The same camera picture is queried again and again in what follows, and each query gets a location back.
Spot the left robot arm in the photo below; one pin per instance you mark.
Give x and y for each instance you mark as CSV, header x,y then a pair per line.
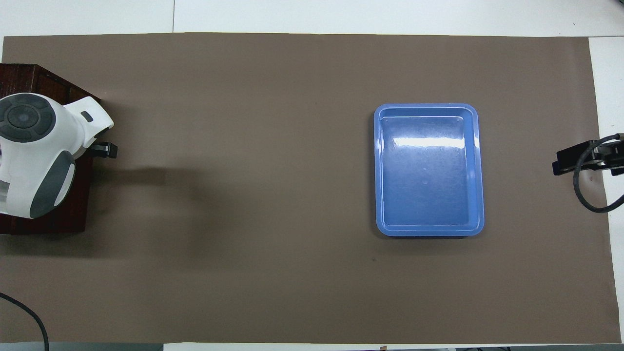
x,y
44,146

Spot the dark brown wooden drawer box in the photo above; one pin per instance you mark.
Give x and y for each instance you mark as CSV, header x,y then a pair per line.
x,y
29,78

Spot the blue plastic tray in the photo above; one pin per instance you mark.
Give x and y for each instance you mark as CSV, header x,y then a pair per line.
x,y
429,170

